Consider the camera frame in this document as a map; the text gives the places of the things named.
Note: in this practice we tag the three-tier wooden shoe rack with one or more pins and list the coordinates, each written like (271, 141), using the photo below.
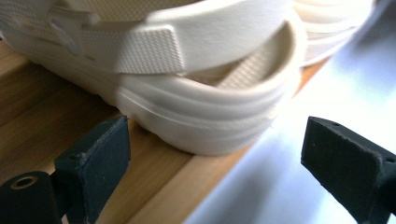
(34, 109)

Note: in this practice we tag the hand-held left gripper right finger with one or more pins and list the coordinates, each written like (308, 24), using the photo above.
(345, 168)

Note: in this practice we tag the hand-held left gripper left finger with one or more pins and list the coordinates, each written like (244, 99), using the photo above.
(93, 168)

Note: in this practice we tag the cream foam clog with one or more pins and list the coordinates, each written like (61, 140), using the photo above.
(330, 28)
(193, 93)

